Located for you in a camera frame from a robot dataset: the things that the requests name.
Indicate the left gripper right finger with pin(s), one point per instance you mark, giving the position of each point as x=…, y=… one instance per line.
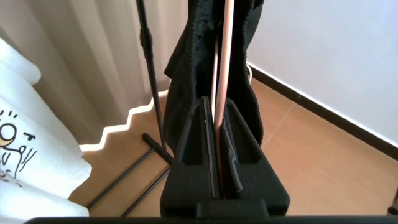
x=258, y=189

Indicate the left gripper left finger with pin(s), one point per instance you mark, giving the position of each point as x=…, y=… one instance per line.
x=189, y=186

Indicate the black garment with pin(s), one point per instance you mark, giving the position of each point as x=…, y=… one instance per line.
x=192, y=62

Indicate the pink clothes hanger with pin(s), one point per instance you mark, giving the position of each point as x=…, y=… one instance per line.
x=225, y=62

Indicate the white printed t-shirt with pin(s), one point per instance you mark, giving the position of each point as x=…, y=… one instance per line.
x=37, y=161

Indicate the black clothes rack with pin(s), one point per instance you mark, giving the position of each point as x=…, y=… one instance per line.
x=146, y=40

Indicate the beige curtain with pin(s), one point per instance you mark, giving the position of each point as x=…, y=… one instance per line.
x=77, y=46

